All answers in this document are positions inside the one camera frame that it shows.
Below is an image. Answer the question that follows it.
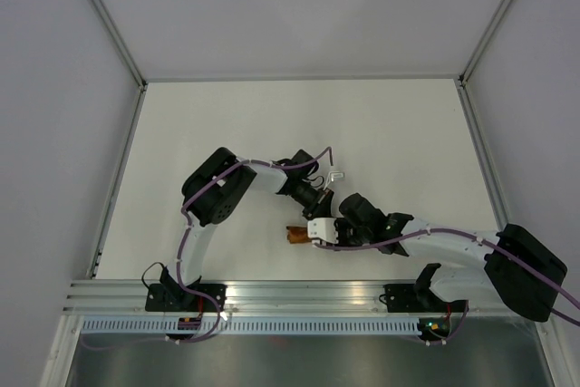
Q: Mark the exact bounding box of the brown cloth napkin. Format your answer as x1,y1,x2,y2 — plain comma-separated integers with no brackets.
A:
286,226,313,245

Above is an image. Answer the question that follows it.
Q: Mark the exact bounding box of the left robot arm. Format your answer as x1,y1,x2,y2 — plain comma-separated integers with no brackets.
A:
145,147,334,314

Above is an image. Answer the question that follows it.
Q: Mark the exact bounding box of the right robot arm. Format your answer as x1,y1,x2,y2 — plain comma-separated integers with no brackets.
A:
335,194,567,323

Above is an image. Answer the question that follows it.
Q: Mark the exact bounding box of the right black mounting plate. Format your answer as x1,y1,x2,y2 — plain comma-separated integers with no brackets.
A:
378,284,426,314

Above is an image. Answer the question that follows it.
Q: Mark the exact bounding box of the black mounting plate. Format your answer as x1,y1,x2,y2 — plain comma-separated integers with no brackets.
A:
378,284,426,314
145,283,227,313

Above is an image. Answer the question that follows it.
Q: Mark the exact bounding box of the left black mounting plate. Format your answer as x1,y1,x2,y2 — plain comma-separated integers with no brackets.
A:
145,283,227,313

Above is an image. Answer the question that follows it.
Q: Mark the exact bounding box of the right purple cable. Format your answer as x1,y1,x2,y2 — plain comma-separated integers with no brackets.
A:
314,227,580,347

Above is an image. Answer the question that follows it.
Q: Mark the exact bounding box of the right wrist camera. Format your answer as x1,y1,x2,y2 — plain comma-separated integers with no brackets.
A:
307,218,338,245

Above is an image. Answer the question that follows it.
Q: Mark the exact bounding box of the slotted cable duct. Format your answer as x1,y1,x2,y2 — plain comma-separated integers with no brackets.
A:
82,316,420,335

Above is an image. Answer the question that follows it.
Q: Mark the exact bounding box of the aluminium front rail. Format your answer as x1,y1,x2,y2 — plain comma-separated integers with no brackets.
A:
63,280,556,315

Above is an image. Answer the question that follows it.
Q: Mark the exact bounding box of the left aluminium frame post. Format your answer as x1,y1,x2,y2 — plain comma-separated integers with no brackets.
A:
88,0,147,90

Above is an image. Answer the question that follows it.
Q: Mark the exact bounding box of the aluminium frame post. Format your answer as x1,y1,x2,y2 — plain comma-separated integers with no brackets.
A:
88,0,147,90
456,0,516,87

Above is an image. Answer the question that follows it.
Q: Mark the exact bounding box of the right aluminium frame post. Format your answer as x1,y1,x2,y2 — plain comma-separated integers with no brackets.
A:
456,0,516,87

